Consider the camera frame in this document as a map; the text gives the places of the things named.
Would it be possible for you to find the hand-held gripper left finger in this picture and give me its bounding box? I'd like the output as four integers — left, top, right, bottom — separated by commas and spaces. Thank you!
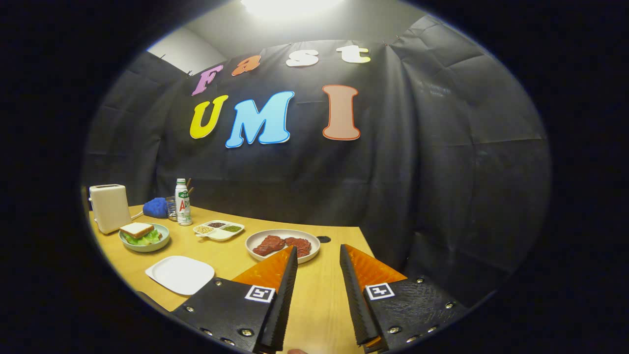
170, 246, 299, 354

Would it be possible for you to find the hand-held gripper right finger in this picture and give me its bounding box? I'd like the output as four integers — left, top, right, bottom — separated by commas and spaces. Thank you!
339, 243, 470, 352

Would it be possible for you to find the green lettuce leaf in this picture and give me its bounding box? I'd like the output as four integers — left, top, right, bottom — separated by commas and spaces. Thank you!
123, 229, 163, 246

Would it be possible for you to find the toasted bread slice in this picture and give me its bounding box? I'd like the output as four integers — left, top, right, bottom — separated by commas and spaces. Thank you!
119, 222, 155, 239

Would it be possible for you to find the dark red meat piece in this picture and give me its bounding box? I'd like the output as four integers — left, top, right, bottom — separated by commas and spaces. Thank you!
284, 237, 312, 258
252, 235, 286, 257

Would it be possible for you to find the round beige plate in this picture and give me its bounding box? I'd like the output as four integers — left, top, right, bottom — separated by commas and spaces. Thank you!
245, 229, 321, 265

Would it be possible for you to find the white divided dish with beans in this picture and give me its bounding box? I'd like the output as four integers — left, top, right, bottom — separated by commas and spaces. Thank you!
193, 220, 245, 242

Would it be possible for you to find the white square plate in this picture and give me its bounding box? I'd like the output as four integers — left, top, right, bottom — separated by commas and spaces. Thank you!
145, 255, 215, 296

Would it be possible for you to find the white drink bottle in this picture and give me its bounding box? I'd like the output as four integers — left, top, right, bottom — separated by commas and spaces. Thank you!
175, 178, 193, 227

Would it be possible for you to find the pale green round plate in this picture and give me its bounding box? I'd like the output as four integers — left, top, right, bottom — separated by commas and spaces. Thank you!
118, 223, 171, 253

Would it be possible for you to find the blue cloth mitt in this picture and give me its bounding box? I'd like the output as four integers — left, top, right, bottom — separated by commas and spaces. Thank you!
143, 197, 169, 219

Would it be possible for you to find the black backdrop cloth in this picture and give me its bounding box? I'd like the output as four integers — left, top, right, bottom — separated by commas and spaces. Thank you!
81, 15, 553, 305

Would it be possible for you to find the white toaster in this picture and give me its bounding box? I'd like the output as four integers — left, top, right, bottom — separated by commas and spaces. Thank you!
88, 184, 132, 235

